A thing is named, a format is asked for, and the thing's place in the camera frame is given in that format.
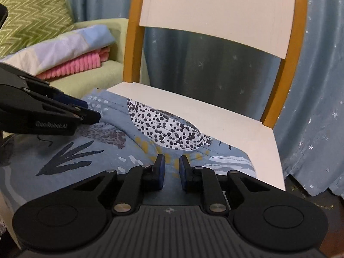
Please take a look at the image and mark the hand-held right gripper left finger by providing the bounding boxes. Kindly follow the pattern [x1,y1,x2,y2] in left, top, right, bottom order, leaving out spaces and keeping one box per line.
[72,154,165,215]

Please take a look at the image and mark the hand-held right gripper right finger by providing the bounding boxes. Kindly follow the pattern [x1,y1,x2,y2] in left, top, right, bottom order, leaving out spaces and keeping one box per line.
[179,155,270,215]

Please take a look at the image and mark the green zigzag pillow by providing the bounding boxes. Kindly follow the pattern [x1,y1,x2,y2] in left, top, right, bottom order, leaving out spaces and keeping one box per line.
[0,0,76,58]

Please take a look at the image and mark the blue patterned garment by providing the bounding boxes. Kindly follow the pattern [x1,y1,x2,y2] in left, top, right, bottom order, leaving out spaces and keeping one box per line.
[0,89,258,213]

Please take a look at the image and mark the white chair with yellow frame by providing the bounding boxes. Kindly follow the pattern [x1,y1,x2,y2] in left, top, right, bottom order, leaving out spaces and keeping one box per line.
[122,0,308,194]

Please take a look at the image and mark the folded pastel patchwork blanket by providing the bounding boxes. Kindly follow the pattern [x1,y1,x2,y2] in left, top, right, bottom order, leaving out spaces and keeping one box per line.
[0,25,117,76]

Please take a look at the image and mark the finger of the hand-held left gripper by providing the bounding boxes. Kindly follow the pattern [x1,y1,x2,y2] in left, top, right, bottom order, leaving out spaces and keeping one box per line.
[24,89,102,126]
[26,81,88,108]

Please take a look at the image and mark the folded pink blanket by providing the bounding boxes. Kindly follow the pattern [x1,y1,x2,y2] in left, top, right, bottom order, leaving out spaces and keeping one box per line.
[38,46,111,80]

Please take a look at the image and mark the green sofa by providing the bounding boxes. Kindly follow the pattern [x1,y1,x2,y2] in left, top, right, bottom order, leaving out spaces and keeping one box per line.
[48,18,151,98]

